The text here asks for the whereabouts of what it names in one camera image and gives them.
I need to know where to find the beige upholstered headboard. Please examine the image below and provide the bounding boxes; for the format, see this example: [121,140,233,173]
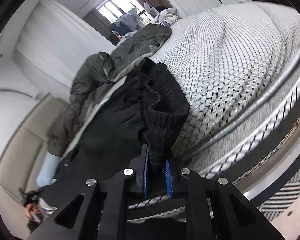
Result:
[0,94,67,239]

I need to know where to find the light blue pillow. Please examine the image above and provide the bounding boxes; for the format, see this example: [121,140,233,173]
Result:
[36,152,60,187]

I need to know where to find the white chair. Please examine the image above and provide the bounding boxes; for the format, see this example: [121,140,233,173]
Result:
[143,2,158,18]

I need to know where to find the white honeycomb mattress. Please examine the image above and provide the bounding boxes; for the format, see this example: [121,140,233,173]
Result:
[152,1,300,179]

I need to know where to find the pile of light clothes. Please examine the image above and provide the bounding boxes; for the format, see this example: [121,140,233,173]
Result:
[110,8,145,36]

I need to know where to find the person's left hand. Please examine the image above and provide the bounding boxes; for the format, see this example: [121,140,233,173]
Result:
[25,203,43,223]

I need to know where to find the grey-green duvet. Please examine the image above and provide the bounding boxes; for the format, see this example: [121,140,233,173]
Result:
[47,24,172,158]

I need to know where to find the black pants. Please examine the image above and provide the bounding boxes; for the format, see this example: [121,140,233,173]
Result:
[41,58,190,207]

